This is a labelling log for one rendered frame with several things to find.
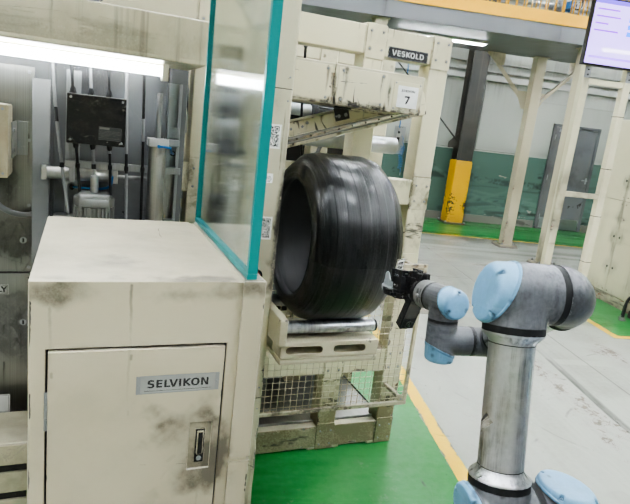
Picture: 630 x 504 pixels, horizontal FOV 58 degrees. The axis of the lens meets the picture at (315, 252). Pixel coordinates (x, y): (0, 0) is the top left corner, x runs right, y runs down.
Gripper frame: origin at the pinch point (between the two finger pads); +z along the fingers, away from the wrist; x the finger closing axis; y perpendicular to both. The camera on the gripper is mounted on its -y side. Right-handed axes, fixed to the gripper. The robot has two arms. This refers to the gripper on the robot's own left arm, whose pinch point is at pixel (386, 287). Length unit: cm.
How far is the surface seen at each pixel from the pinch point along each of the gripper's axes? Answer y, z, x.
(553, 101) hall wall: 232, 741, -768
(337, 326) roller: -17.9, 23.9, 3.7
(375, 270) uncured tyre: 3.7, 8.5, -0.6
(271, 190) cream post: 26.2, 26.1, 29.2
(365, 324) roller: -17.6, 24.0, -6.9
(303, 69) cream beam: 69, 47, 13
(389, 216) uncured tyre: 20.7, 9.2, -4.4
